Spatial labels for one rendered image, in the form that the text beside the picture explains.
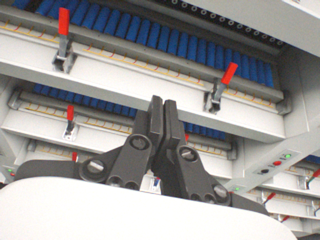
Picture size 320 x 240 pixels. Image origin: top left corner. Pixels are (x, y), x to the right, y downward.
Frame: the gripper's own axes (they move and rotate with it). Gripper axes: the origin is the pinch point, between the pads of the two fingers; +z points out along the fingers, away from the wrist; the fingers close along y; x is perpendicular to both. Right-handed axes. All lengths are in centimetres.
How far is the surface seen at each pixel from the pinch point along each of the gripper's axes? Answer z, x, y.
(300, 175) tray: 27, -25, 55
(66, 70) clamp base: 19.7, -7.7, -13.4
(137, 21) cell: 31.0, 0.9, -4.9
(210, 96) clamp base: 20.7, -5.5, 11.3
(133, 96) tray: 19.2, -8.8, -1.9
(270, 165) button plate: 20.9, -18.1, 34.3
